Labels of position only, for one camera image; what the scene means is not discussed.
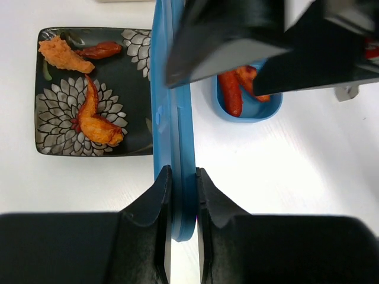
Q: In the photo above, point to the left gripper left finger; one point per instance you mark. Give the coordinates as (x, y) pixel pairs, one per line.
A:
(129, 246)

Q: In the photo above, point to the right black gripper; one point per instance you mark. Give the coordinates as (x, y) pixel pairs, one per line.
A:
(325, 55)

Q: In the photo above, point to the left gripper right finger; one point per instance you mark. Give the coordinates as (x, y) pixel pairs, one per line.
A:
(238, 247)

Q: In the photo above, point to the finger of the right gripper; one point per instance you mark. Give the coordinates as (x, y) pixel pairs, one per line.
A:
(213, 37)

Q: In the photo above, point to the blue lunch box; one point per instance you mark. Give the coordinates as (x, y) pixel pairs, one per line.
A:
(253, 110)

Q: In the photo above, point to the red sausage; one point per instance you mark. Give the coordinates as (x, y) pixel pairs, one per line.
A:
(232, 94)

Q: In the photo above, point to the blue lunch box lid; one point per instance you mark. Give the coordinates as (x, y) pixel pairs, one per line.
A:
(172, 129)

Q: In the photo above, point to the black floral square plate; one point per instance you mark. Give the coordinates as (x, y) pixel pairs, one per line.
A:
(119, 87)

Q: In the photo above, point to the fried chicken piece lower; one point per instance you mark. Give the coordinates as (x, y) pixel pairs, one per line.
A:
(94, 126)

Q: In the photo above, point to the fried chicken wing top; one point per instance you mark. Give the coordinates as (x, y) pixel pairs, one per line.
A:
(59, 54)

